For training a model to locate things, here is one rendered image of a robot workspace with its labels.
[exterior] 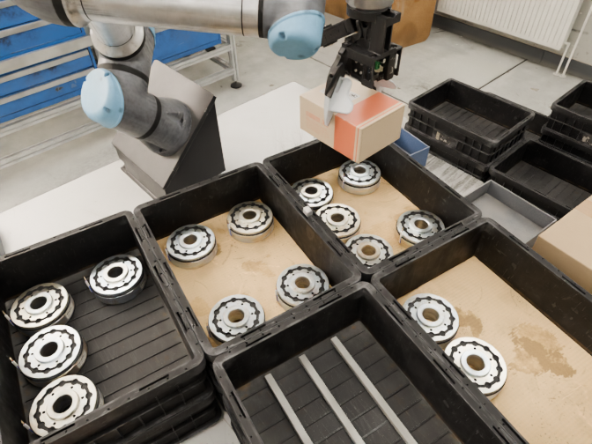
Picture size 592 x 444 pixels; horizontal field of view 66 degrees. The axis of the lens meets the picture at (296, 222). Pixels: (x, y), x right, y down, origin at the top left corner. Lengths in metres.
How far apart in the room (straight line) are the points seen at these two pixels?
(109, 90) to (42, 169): 1.85
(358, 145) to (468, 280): 0.36
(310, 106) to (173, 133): 0.43
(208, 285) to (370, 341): 0.34
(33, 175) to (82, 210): 1.50
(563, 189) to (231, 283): 1.47
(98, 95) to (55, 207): 0.44
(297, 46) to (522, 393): 0.65
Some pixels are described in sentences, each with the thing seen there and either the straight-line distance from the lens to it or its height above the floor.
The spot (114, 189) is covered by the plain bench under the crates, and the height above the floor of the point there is 0.70.
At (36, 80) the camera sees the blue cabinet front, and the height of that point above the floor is 0.47.
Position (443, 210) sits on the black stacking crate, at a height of 0.88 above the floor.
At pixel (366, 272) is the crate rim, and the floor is 0.93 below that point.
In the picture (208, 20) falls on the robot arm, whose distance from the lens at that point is 0.69.
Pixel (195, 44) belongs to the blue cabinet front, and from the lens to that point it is 3.05.
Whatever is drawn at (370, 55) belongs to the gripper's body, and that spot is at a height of 1.23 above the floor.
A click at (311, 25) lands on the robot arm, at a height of 1.32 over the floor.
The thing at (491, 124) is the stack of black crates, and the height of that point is 0.49.
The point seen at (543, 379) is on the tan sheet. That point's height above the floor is 0.83.
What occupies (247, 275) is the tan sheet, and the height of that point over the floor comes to 0.83.
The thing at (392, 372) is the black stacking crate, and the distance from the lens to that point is 0.84.
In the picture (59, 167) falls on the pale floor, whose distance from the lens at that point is 2.88.
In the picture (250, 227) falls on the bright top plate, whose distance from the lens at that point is 0.99.
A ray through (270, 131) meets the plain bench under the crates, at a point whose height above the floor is 0.70.
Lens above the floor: 1.57
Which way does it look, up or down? 45 degrees down
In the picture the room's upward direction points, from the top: 1 degrees counter-clockwise
